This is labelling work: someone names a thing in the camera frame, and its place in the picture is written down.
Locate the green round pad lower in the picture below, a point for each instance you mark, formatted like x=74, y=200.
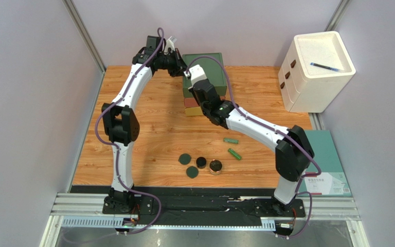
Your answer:
x=192, y=172

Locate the green top drawer box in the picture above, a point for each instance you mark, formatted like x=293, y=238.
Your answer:
x=212, y=70

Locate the green lipstick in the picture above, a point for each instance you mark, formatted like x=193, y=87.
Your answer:
x=231, y=141
x=236, y=155

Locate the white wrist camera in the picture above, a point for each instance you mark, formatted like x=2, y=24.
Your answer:
x=195, y=74
x=169, y=45

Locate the green round pad upper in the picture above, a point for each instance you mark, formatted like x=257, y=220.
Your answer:
x=184, y=158

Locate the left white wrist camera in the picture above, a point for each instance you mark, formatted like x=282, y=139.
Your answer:
x=169, y=45

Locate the gold rim compact jar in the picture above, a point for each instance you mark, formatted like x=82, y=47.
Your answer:
x=215, y=167

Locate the black round jar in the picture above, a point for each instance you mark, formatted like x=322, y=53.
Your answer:
x=201, y=162

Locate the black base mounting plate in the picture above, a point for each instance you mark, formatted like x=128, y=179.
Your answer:
x=195, y=206

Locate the green lipstick lower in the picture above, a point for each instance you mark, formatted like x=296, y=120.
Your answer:
x=236, y=155

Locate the blue pen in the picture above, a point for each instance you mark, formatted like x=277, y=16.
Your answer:
x=325, y=67

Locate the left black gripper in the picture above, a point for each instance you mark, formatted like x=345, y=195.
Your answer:
x=180, y=64

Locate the green round pad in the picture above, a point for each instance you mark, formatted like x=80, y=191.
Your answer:
x=184, y=158
x=192, y=172

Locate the white three-drawer cabinet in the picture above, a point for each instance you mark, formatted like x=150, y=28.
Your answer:
x=309, y=89

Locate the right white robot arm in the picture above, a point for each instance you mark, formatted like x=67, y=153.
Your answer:
x=292, y=149

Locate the green lipstick upper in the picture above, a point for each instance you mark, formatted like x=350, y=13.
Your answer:
x=231, y=141

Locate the yellow bottom drawer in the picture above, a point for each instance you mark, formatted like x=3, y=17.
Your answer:
x=193, y=111

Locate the teal box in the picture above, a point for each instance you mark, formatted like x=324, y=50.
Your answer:
x=332, y=181

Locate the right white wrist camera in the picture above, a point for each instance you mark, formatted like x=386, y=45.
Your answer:
x=195, y=74

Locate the aluminium frame rail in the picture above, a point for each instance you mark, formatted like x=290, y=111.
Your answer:
x=84, y=210

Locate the red drawer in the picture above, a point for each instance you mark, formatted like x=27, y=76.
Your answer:
x=190, y=103

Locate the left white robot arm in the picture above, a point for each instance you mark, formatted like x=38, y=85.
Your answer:
x=119, y=119

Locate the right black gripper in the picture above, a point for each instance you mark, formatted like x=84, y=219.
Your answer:
x=198, y=86

